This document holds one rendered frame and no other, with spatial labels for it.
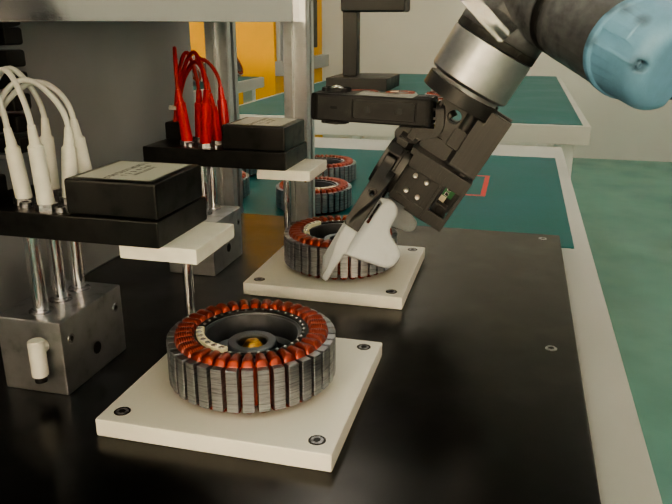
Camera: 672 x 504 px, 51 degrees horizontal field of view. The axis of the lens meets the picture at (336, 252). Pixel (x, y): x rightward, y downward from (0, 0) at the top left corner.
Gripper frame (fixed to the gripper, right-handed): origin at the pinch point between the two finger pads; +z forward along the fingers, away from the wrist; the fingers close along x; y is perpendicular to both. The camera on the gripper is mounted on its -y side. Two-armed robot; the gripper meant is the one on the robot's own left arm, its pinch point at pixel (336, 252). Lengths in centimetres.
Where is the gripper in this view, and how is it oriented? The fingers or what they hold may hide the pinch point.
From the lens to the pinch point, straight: 69.7
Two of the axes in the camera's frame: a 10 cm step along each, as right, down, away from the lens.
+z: -4.9, 7.8, 3.9
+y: 8.4, 5.5, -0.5
